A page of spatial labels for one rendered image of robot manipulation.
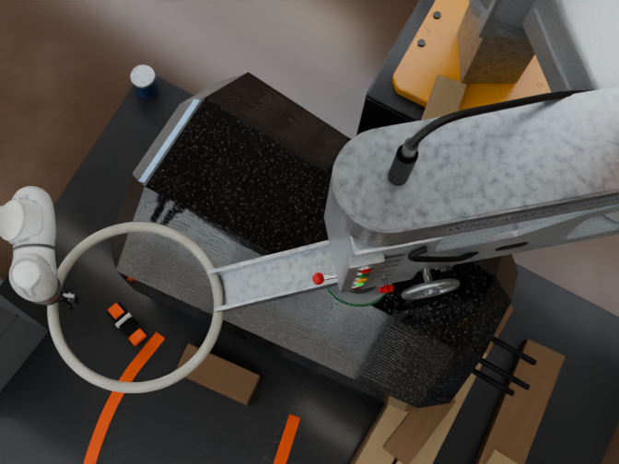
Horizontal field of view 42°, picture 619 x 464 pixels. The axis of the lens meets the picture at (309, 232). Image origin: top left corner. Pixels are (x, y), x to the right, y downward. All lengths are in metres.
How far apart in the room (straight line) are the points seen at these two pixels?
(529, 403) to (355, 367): 0.94
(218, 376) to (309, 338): 0.65
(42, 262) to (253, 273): 0.60
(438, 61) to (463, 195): 1.23
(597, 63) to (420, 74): 0.84
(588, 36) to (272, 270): 1.03
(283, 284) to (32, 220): 0.70
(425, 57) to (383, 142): 1.19
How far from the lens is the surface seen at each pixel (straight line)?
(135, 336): 3.23
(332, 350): 2.54
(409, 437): 3.05
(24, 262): 2.08
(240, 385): 3.09
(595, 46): 2.09
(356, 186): 1.58
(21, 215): 2.12
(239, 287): 2.33
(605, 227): 2.19
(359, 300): 2.39
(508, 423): 3.25
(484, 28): 2.37
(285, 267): 2.30
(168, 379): 2.29
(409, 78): 2.74
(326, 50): 3.64
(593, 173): 1.70
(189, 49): 3.66
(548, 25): 2.16
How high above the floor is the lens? 3.22
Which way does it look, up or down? 75 degrees down
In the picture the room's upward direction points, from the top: 7 degrees clockwise
